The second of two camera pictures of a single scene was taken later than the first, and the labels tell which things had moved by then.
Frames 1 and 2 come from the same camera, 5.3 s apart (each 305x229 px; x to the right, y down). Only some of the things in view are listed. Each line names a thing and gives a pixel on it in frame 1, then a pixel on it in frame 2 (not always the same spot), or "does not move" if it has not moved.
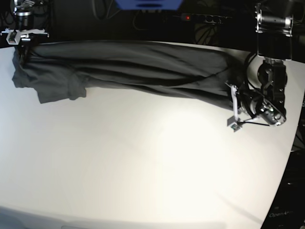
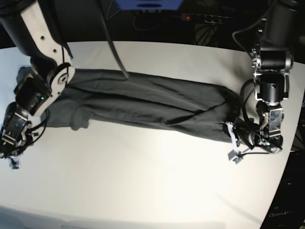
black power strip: (203, 18) does not move
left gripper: (258, 106) → (252, 136)
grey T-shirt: (68, 71) → (106, 98)
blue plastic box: (149, 5) does not move
